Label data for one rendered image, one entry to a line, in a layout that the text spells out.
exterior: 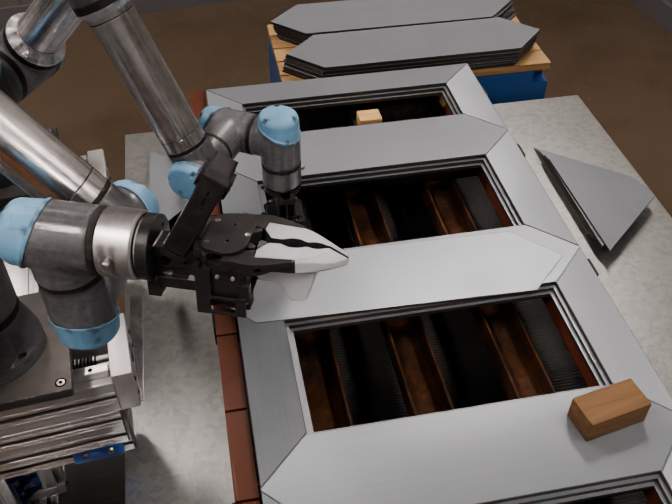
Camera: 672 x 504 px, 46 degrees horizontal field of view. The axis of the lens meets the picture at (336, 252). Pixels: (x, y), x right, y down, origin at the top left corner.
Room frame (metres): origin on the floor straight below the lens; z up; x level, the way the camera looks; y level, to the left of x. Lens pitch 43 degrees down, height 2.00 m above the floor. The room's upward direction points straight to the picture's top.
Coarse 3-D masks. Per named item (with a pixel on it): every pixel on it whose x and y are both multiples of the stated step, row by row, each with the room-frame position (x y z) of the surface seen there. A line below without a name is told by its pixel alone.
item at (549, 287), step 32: (320, 96) 1.84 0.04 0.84; (352, 96) 1.86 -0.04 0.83; (384, 96) 1.87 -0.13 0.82; (416, 96) 1.88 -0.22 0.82; (448, 96) 1.86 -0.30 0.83; (448, 160) 1.56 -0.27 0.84; (480, 160) 1.57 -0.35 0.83; (512, 224) 1.34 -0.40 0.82; (544, 288) 1.13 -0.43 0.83; (288, 320) 1.04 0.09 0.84; (320, 320) 1.05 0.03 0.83; (352, 320) 1.05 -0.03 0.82; (384, 320) 1.06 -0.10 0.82; (576, 320) 1.04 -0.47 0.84; (608, 384) 0.89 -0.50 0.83; (608, 480) 0.69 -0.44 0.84; (640, 480) 0.69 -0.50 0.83
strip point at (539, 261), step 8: (512, 240) 1.27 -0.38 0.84; (520, 240) 1.27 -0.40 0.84; (528, 240) 1.27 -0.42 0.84; (520, 248) 1.24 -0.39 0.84; (528, 248) 1.24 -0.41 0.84; (536, 248) 1.24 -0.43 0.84; (544, 248) 1.24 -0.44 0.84; (520, 256) 1.22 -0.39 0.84; (528, 256) 1.22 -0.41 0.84; (536, 256) 1.22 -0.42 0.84; (544, 256) 1.22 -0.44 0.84; (552, 256) 1.22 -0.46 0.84; (560, 256) 1.22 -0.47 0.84; (528, 264) 1.19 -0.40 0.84; (536, 264) 1.19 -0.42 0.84; (544, 264) 1.19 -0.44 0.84; (552, 264) 1.19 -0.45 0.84; (528, 272) 1.17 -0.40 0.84; (536, 272) 1.17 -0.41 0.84; (544, 272) 1.17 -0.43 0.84; (536, 280) 1.15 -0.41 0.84; (536, 288) 1.12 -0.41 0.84
